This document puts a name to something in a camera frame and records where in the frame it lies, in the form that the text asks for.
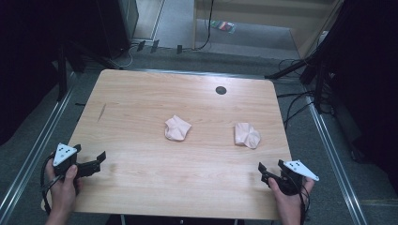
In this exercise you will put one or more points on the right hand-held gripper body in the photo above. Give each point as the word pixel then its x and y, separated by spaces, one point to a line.
pixel 297 170

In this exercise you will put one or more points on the light wooden furniture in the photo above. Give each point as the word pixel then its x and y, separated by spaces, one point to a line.
pixel 269 18

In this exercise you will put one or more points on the pink sock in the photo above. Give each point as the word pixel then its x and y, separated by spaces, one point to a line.
pixel 247 136
pixel 177 128

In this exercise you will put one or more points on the person's right hand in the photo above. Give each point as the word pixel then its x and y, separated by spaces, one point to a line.
pixel 289 204

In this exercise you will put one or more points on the person's left hand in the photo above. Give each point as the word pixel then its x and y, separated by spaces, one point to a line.
pixel 64 190

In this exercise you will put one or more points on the dark cabinet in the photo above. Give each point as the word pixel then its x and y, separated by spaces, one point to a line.
pixel 115 25

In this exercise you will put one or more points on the metal floor rail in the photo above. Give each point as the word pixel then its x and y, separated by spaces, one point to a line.
pixel 34 150
pixel 334 159

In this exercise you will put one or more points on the colourful packet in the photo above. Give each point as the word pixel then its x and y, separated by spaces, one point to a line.
pixel 223 26

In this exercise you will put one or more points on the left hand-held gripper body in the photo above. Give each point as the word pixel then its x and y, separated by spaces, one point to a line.
pixel 64 153

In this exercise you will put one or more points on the black round table grommet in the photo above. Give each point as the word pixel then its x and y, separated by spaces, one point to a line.
pixel 221 90

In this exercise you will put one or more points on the black metal stand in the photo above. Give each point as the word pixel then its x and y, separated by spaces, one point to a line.
pixel 316 67
pixel 62 73

